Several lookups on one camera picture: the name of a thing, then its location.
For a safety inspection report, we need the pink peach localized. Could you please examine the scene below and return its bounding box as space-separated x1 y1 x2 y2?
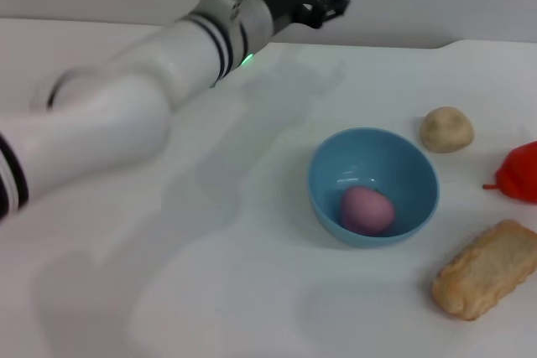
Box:
339 184 397 237

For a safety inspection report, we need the red pepper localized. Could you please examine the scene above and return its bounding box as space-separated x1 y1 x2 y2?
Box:
482 140 537 202

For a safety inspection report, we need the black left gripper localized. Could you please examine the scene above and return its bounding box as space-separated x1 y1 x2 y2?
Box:
267 0 352 37

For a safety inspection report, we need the blue bowl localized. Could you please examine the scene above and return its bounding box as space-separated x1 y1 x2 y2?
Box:
306 127 441 249

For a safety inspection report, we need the beige peach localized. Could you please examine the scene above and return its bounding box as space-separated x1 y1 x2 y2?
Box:
420 106 476 154

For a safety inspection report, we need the golden bread loaf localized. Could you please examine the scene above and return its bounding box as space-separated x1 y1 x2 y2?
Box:
431 219 537 323

